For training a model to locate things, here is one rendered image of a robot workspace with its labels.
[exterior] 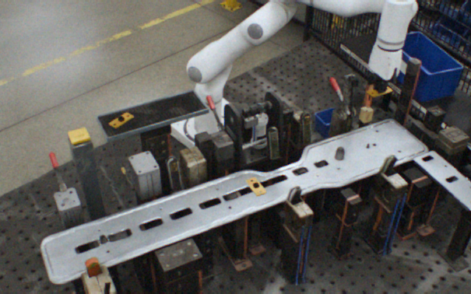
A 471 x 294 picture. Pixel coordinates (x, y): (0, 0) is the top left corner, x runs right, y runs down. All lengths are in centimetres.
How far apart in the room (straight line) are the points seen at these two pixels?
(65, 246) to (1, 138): 224
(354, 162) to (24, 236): 126
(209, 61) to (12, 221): 99
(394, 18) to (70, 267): 120
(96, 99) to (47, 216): 192
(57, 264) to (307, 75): 177
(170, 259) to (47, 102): 268
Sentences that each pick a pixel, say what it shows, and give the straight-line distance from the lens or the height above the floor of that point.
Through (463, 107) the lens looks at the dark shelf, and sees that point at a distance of 233.
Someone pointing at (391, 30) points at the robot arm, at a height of 150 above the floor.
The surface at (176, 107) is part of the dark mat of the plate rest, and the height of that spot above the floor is 116.
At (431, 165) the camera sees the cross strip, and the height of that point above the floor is 100.
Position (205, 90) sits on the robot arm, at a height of 100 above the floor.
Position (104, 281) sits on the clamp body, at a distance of 156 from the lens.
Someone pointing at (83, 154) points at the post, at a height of 110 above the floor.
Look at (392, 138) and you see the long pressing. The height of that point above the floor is 100.
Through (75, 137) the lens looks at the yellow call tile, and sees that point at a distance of 186.
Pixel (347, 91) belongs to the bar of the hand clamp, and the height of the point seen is 116.
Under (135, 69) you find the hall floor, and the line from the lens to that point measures 435.
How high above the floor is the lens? 230
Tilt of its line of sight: 41 degrees down
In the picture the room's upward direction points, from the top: straight up
